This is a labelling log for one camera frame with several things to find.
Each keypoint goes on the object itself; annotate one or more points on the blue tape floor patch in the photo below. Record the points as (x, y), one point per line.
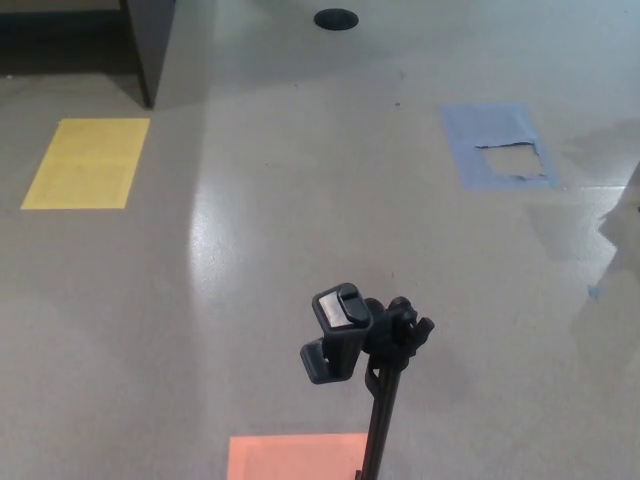
(487, 127)

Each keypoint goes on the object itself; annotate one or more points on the small blue tape piece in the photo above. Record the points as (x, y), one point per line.
(595, 292)

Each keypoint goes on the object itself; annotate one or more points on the yellow paper sheet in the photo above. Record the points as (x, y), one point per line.
(87, 162)

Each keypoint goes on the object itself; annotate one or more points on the black tripod phone stand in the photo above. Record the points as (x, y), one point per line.
(340, 345)

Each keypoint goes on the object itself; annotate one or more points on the orange paper sheet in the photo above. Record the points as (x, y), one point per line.
(295, 457)

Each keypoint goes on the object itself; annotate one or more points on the black round floor base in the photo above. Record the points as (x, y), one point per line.
(336, 18)

